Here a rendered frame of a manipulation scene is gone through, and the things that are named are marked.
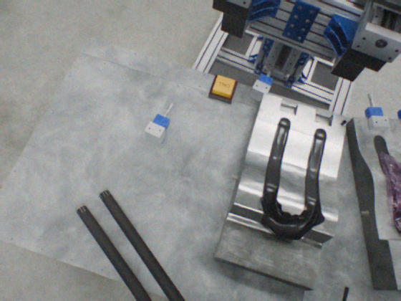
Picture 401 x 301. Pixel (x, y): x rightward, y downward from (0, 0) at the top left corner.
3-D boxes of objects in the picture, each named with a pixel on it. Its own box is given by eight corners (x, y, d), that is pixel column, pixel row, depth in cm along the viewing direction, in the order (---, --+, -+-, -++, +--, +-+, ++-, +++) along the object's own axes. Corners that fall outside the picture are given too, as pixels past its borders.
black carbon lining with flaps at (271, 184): (276, 118, 104) (286, 102, 95) (329, 134, 103) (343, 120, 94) (248, 228, 90) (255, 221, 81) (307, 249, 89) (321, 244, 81)
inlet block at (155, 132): (165, 104, 110) (164, 96, 105) (178, 111, 110) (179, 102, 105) (145, 138, 105) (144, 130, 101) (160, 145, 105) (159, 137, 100)
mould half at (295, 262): (257, 107, 113) (268, 84, 100) (334, 131, 111) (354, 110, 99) (213, 259, 93) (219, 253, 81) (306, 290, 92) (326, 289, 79)
